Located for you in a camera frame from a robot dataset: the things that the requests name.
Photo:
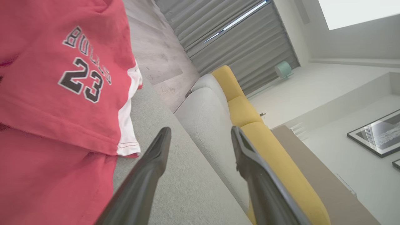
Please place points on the red Bulls 23 shorts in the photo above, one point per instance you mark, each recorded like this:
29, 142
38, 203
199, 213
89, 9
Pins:
40, 103

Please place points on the large grey sofa seat cushion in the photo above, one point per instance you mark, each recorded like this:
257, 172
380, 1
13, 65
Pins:
187, 193

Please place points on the red 23 basketball jersey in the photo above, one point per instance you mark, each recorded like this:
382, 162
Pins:
47, 181

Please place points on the grey pleated curtain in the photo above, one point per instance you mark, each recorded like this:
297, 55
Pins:
256, 47
193, 18

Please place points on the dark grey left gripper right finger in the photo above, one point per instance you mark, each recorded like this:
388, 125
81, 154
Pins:
265, 193

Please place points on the mint green round lamp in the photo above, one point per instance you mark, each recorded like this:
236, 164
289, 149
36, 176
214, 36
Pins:
282, 69

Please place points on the large black framed picture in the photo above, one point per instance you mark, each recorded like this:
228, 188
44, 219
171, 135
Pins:
379, 134

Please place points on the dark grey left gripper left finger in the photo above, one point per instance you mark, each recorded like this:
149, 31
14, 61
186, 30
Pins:
140, 187

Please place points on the white wall socket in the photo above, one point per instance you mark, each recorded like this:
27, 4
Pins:
262, 114

